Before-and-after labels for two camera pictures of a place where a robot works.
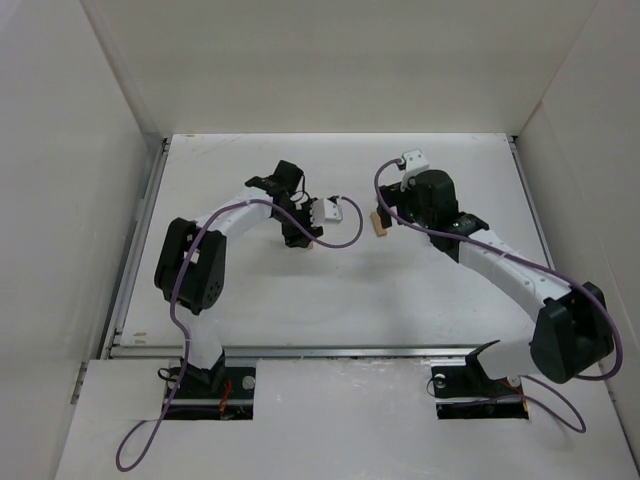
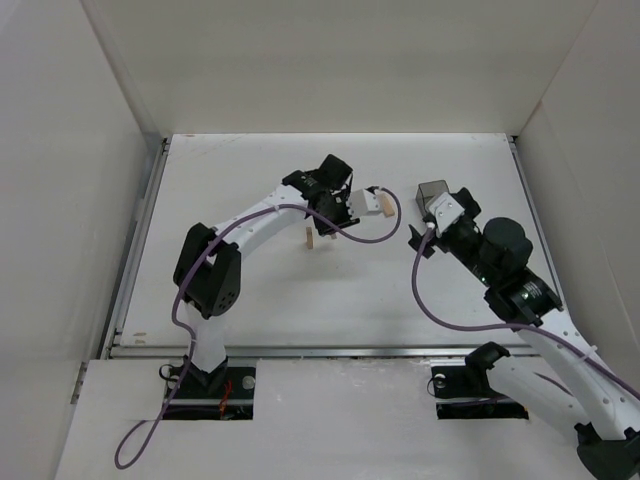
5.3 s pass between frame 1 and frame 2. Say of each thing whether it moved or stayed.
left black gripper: moved
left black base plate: stayed
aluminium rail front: stayed
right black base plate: stayed
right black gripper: moved
